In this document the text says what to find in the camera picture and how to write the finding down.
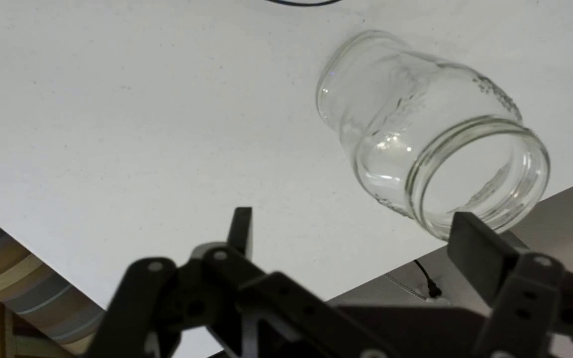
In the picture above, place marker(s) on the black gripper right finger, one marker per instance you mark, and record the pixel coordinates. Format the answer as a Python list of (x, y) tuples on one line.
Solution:
[(483, 255)]

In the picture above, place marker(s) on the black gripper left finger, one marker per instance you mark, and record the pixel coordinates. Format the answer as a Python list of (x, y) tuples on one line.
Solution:
[(240, 232)]

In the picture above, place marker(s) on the clear glass jar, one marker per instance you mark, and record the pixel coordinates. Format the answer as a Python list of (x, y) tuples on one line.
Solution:
[(399, 132)]

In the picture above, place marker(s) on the white square table top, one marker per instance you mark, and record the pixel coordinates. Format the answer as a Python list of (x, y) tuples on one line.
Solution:
[(134, 132)]

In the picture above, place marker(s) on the striped sofa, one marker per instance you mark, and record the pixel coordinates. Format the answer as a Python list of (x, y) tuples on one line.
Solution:
[(29, 285)]

